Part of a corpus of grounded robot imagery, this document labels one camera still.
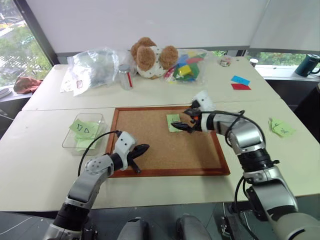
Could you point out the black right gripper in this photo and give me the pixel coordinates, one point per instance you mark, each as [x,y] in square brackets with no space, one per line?
[196,122]

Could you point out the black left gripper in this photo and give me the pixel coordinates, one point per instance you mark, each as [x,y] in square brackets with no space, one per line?
[132,154]

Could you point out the small green sticky note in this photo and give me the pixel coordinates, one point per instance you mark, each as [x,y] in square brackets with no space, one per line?
[172,118]

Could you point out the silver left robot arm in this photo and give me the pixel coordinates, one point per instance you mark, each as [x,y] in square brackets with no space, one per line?
[83,186]

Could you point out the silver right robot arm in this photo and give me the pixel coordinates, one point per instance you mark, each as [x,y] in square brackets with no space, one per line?
[246,136]

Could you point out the plain green sticky note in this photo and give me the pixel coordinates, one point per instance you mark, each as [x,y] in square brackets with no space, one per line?
[83,143]

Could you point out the green note with triangle drawings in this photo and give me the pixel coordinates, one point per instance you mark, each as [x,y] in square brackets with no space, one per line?
[83,128]

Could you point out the clear plastic box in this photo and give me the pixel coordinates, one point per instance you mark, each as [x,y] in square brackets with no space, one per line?
[75,147]

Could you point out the green note with scribble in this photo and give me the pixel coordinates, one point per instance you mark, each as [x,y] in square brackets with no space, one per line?
[283,130]

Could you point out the black box under table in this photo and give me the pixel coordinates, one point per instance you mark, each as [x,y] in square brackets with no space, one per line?
[231,227]

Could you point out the wood framed cork board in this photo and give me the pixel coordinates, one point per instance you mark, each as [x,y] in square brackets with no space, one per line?
[162,152]

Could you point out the bag of coloured blocks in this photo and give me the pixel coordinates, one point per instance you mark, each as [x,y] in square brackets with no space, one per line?
[187,67]

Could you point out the red paper card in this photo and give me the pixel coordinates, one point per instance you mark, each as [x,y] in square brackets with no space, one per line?
[241,87]

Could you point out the blue paper card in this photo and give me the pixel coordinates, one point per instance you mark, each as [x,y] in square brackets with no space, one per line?
[240,79]

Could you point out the small tape roll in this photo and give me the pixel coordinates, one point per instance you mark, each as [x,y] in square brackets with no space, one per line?
[225,61]

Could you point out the brown teddy bear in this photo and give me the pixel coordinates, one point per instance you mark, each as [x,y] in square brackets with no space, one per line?
[148,58]

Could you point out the clear jar with silver lid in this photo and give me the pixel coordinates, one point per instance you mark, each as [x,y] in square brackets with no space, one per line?
[125,77]

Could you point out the crumpled clear plastic bag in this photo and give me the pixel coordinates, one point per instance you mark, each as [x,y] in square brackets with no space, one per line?
[95,67]

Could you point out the wide white roller blind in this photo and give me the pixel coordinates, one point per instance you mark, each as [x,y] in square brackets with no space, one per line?
[150,22]

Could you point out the dark green mug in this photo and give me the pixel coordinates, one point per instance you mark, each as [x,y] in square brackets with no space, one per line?
[306,65]

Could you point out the reddish brown cloth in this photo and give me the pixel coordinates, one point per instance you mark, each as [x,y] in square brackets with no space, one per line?
[26,84]

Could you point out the narrow white roller blind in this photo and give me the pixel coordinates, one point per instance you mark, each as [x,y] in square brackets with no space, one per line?
[290,25]

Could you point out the white plates stack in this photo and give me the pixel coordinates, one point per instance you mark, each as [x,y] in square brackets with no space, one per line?
[5,92]

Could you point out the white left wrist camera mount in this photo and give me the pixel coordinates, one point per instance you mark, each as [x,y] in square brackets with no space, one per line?
[125,143]

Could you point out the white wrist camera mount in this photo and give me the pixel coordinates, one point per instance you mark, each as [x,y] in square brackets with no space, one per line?
[205,100]
[125,143]

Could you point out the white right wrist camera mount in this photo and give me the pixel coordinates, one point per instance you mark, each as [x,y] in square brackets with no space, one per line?
[205,100]

